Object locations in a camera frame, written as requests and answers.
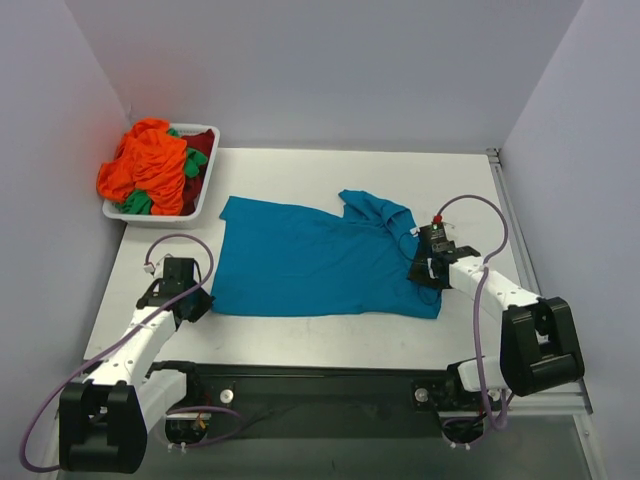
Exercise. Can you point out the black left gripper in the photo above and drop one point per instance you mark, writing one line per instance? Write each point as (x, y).
(201, 304)

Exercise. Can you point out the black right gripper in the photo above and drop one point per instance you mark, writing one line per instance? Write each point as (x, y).
(422, 270)

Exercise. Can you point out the blue t shirt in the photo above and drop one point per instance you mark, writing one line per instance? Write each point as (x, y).
(282, 260)

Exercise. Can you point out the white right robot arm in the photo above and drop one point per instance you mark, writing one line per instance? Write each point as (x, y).
(539, 346)

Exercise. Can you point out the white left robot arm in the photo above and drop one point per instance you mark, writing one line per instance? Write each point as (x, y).
(104, 419)

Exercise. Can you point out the white plastic basket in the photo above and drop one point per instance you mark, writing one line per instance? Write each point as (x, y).
(177, 221)

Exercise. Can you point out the green t shirt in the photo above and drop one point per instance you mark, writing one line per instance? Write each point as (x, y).
(137, 203)

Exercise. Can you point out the orange t shirt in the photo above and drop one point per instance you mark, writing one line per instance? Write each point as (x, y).
(147, 174)

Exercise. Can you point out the dark red t shirt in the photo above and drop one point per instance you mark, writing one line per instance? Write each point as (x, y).
(198, 151)

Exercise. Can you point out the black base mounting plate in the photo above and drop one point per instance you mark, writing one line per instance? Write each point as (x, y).
(270, 402)

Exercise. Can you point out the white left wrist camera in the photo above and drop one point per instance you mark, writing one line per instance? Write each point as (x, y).
(154, 268)

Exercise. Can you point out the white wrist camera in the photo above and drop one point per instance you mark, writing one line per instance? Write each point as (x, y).
(154, 268)
(442, 220)

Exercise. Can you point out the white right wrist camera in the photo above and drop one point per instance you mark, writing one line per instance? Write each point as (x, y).
(442, 220)

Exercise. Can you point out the aluminium frame rail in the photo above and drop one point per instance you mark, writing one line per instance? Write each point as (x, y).
(567, 401)

